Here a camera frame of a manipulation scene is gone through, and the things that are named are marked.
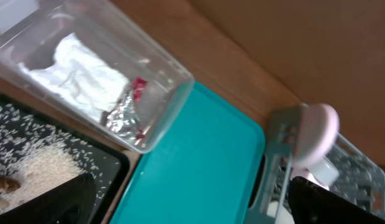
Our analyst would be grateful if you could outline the red silver foil wrapper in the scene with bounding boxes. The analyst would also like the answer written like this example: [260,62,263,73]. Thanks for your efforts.
[105,77,148,141]

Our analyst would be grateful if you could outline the white plastic cup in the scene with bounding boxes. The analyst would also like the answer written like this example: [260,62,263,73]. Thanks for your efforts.
[267,201,295,224]

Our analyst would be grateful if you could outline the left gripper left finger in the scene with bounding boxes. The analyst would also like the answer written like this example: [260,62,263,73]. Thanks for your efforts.
[0,173,96,224]

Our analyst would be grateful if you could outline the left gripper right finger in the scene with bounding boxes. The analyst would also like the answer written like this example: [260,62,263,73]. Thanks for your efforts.
[288,177,385,224]

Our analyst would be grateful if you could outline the clear plastic waste bin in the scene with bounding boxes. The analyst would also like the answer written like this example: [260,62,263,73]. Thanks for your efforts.
[0,1,194,154]

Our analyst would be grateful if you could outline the pink round plate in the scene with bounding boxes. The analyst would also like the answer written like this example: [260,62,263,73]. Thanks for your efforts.
[292,104,340,168]

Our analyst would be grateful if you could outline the black plastic tray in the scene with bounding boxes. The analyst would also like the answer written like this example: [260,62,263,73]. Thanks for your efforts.
[0,93,130,223]

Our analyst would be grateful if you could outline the white napkin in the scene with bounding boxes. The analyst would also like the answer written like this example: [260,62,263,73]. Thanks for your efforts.
[18,33,130,123]

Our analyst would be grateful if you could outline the grey plastic dish rack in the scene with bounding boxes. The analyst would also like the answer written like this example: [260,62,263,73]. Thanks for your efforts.
[244,105,385,223]

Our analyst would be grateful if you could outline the rice and food scraps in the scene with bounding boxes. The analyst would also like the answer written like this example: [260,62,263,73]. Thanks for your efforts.
[0,103,103,215]

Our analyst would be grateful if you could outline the teal plastic serving tray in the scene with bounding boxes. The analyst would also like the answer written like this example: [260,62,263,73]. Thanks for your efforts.
[111,83,265,224]

